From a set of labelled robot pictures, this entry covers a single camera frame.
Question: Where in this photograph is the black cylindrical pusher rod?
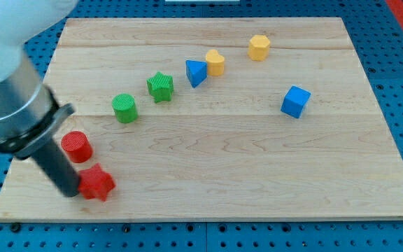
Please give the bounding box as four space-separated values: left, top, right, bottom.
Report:
31 139 80 197

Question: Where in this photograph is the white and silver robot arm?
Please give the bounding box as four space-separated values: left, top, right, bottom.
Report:
0 0 80 197

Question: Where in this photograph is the blue cube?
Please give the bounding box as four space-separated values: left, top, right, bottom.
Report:
281 85 311 118

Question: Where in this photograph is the red cylinder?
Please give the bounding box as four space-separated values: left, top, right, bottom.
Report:
61 131 93 163

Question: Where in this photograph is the red star block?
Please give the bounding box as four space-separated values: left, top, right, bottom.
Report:
78 163 116 202

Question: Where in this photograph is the green cylinder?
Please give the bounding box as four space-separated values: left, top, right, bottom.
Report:
112 93 138 123

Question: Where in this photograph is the green star block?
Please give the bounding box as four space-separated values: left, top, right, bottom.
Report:
146 71 174 103

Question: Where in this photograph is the wooden board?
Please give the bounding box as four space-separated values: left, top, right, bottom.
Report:
0 17 403 223

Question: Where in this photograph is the blue triangular prism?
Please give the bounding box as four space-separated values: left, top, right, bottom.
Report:
185 60 207 88

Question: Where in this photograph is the yellow heart block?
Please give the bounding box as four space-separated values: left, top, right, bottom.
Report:
205 49 225 76

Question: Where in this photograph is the yellow hexagon block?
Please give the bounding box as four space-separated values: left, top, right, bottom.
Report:
248 34 271 61

